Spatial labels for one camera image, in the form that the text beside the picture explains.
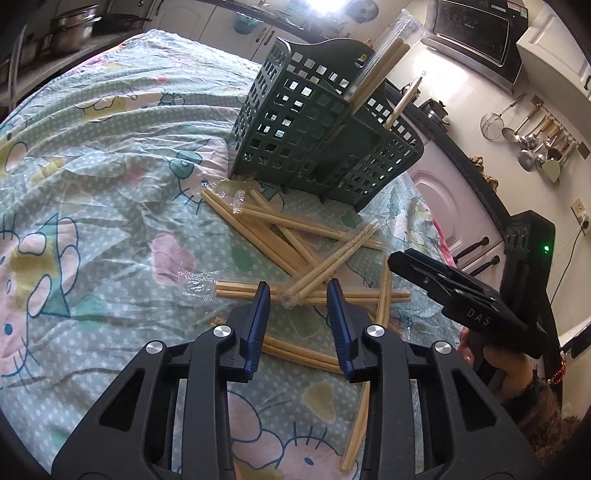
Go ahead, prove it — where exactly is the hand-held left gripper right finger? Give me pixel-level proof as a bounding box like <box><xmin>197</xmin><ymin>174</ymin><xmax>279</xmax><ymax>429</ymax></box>
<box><xmin>325</xmin><ymin>278</ymin><xmax>539</xmax><ymax>480</ymax></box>

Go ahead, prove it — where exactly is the person's right hand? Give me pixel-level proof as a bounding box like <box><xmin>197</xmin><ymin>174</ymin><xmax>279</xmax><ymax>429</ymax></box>
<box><xmin>459</xmin><ymin>330</ymin><xmax>536</xmax><ymax>402</ymax></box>

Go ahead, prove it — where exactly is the metal mesh strainer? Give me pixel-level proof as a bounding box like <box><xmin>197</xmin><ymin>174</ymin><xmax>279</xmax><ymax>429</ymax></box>
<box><xmin>480</xmin><ymin>93</ymin><xmax>527</xmax><ymax>139</ymax></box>

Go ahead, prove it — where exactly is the green plastic utensil basket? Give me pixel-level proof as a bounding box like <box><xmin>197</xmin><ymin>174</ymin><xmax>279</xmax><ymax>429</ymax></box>
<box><xmin>229</xmin><ymin>36</ymin><xmax>426</xmax><ymax>213</ymax></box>

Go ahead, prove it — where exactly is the wooden chopstick pair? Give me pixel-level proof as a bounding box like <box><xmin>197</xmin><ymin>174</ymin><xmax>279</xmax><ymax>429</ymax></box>
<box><xmin>346</xmin><ymin>11</ymin><xmax>423</xmax><ymax>104</ymax></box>
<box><xmin>383</xmin><ymin>71</ymin><xmax>428</xmax><ymax>127</ymax></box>

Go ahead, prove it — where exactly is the wall socket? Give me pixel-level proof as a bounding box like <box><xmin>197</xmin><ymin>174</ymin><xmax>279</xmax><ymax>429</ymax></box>
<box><xmin>571</xmin><ymin>198</ymin><xmax>591</xmax><ymax>232</ymax></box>

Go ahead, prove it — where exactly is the black kitchen countertop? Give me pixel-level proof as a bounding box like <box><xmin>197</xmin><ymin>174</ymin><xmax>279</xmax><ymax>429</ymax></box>
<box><xmin>388</xmin><ymin>78</ymin><xmax>514</xmax><ymax>222</ymax></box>

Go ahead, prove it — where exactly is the pile of wooden chopsticks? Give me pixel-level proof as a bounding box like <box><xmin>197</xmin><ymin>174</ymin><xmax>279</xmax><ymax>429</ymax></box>
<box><xmin>199</xmin><ymin>182</ymin><xmax>411</xmax><ymax>474</ymax></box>

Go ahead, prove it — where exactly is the white wall cabinet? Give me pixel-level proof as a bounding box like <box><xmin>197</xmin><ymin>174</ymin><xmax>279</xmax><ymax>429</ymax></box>
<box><xmin>516</xmin><ymin>4</ymin><xmax>591</xmax><ymax>100</ymax></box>

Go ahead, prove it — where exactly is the cartoon printed tablecloth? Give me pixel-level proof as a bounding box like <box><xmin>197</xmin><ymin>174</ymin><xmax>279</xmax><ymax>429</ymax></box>
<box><xmin>0</xmin><ymin>28</ymin><xmax>467</xmax><ymax>480</ymax></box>

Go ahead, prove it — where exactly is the stainless steel pot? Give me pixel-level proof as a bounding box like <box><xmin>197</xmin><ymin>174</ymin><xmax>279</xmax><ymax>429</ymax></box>
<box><xmin>48</xmin><ymin>4</ymin><xmax>103</xmax><ymax>52</ymax></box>

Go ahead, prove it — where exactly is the teal hanging bag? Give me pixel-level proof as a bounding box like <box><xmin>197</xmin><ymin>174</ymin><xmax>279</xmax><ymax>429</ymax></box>
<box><xmin>233</xmin><ymin>14</ymin><xmax>262</xmax><ymax>35</ymax></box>

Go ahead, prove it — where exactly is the red bead bracelet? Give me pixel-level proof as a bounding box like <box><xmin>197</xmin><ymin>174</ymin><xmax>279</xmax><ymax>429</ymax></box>
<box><xmin>545</xmin><ymin>355</ymin><xmax>567</xmax><ymax>385</ymax></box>

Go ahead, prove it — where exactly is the steel kettle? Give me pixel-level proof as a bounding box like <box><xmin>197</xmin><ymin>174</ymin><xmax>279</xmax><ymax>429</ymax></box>
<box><xmin>418</xmin><ymin>98</ymin><xmax>448</xmax><ymax>127</ymax></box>

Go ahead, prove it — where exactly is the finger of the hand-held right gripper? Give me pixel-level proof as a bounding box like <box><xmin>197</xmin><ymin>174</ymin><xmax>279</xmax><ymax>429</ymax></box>
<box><xmin>388</xmin><ymin>253</ymin><xmax>529</xmax><ymax>357</ymax></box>
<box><xmin>404</xmin><ymin>248</ymin><xmax>502</xmax><ymax>301</ymax></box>

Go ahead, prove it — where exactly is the wall fan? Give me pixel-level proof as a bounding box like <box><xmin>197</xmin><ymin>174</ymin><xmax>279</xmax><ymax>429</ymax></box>
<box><xmin>346</xmin><ymin>0</ymin><xmax>377</xmax><ymax>24</ymax></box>

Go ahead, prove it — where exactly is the person's right forearm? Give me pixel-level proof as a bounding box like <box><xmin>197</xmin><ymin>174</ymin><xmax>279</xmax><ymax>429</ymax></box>
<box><xmin>501</xmin><ymin>369</ymin><xmax>573</xmax><ymax>455</ymax></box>

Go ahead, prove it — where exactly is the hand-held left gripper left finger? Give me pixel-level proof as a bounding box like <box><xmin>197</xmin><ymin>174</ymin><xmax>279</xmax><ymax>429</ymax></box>
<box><xmin>51</xmin><ymin>281</ymin><xmax>273</xmax><ymax>480</ymax></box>

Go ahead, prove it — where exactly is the black range hood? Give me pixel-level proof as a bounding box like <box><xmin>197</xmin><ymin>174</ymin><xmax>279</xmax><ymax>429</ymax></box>
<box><xmin>422</xmin><ymin>0</ymin><xmax>529</xmax><ymax>93</ymax></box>

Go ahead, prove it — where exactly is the black power cable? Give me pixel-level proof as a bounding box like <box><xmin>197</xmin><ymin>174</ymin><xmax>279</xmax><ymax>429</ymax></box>
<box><xmin>551</xmin><ymin>224</ymin><xmax>591</xmax><ymax>298</ymax></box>

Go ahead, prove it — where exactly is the white base cabinet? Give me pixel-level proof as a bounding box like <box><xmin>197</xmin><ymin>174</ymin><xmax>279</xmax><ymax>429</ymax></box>
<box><xmin>409</xmin><ymin>138</ymin><xmax>504</xmax><ymax>273</ymax></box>

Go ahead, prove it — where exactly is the row of hanging kitchen utensils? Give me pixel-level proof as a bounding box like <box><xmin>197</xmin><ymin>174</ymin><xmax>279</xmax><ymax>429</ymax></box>
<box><xmin>501</xmin><ymin>104</ymin><xmax>581</xmax><ymax>185</ymax></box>

